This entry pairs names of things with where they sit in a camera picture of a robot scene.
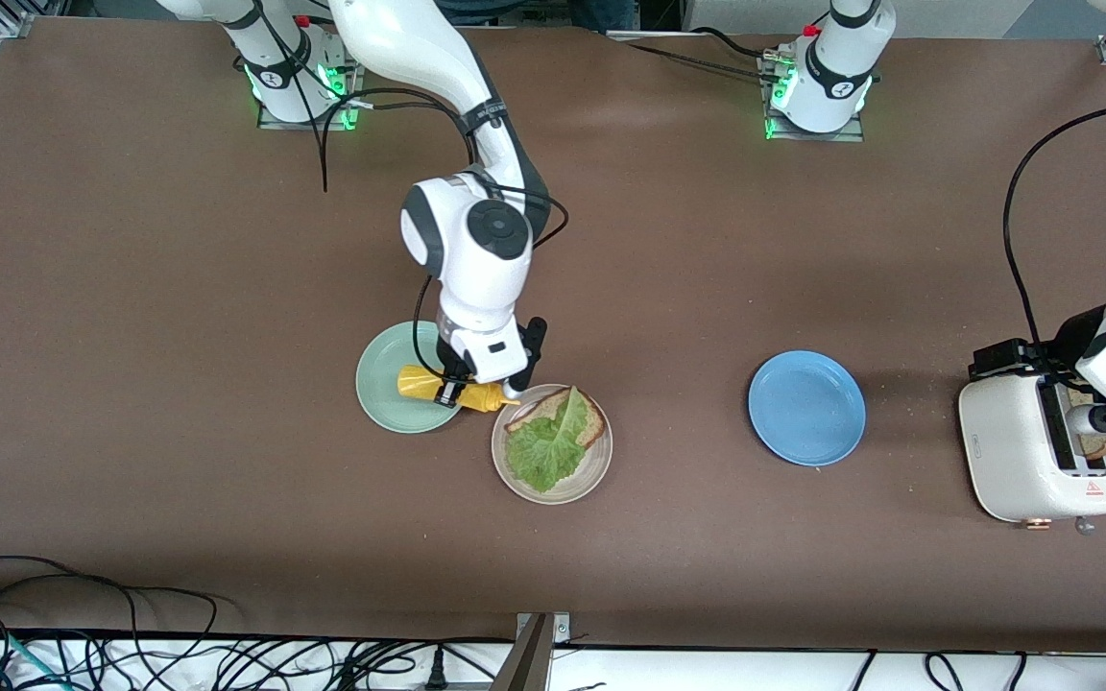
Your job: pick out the black power plug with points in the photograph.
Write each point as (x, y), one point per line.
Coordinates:
(436, 669)

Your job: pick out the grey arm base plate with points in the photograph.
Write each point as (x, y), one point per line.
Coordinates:
(349, 122)
(855, 131)

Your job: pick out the beige plate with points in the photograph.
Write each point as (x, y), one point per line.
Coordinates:
(591, 475)

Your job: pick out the green lettuce leaf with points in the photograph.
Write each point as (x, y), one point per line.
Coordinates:
(543, 456)

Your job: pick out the white toaster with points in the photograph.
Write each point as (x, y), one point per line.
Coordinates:
(1004, 451)

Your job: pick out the person in blue jeans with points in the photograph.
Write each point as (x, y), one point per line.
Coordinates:
(601, 10)

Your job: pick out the mint green plate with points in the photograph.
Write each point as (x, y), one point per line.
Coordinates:
(385, 403)

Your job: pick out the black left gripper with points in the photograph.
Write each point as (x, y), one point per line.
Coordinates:
(1075, 333)

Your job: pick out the grey metal camera post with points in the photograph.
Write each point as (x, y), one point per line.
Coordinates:
(534, 653)

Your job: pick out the yellow mustard squeeze bottle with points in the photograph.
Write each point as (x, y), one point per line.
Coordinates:
(419, 384)

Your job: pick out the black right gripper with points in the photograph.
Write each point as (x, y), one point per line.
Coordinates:
(451, 392)

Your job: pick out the blue plate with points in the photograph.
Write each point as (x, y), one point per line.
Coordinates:
(807, 408)

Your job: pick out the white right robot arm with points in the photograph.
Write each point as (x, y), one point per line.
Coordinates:
(476, 259)

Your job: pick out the brown crust bread slice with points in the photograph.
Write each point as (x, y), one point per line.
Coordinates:
(1100, 446)
(593, 422)

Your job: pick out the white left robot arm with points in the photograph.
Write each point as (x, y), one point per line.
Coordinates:
(836, 67)

